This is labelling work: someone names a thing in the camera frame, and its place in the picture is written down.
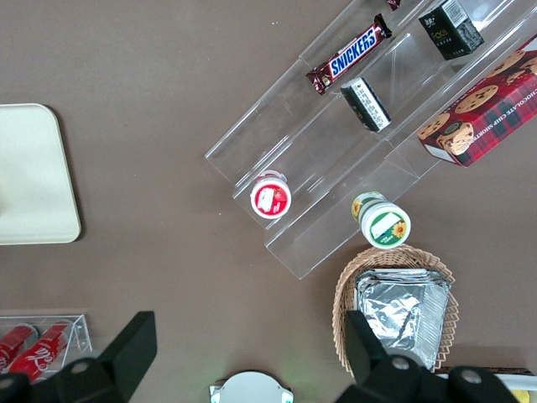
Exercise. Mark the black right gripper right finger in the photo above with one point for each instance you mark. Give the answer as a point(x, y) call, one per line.
point(377, 378)

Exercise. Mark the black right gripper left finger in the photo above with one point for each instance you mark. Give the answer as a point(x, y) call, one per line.
point(109, 369)

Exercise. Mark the woven wicker basket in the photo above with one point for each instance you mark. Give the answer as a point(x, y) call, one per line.
point(342, 294)

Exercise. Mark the cream plastic tray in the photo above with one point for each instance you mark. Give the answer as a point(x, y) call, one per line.
point(29, 159)

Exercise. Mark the clear acrylic can holder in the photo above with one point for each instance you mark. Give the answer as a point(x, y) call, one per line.
point(81, 331)

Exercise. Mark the red cola can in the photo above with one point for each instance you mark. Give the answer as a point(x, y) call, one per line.
point(14, 340)
point(42, 350)

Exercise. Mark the dark brown board edge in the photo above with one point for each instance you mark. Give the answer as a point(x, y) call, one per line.
point(503, 371)

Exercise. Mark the white round device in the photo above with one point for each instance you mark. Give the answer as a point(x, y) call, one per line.
point(251, 388)

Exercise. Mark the white and yellow object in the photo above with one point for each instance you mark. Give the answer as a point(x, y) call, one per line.
point(524, 388)

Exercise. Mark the green lid sunflower cup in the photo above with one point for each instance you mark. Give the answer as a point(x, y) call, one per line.
point(386, 224)

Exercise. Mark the red lid yogurt cup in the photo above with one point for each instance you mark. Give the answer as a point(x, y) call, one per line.
point(271, 199)

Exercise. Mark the clear acrylic tiered shelf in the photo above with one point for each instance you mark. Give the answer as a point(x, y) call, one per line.
point(319, 147)

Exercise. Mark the small black box white label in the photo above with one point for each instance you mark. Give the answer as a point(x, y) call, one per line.
point(367, 105)

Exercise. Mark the red tartan cookie box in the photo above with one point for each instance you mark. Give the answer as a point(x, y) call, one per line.
point(482, 113)

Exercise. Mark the Snickers chocolate bar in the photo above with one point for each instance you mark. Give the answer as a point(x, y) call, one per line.
point(352, 52)

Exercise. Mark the large black carton box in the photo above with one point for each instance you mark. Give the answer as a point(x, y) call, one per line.
point(449, 33)

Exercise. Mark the brown wrapped candy bar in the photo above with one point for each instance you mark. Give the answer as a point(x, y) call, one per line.
point(394, 3)

